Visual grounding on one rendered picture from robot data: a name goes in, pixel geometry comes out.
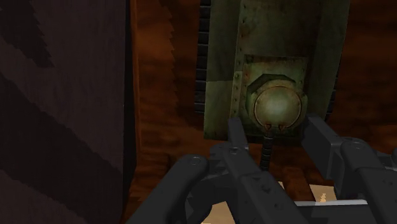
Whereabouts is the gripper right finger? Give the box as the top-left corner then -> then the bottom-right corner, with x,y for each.
301,113 -> 397,224

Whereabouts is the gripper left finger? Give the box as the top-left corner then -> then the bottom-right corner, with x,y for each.
125,116 -> 309,224

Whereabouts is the green toy tank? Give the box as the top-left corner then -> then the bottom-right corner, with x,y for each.
193,0 -> 352,172

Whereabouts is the brown wooden table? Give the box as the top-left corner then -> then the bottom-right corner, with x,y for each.
121,0 -> 397,224

